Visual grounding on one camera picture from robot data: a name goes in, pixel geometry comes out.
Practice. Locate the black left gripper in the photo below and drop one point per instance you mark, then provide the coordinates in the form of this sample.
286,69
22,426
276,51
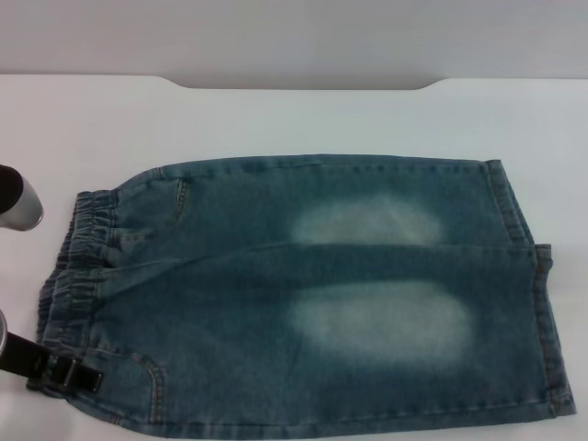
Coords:
30,360

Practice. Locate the blue denim shorts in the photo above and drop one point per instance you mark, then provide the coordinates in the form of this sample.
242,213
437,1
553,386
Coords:
275,266

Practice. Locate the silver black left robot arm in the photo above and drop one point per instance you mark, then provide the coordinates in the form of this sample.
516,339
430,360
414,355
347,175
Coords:
20,204

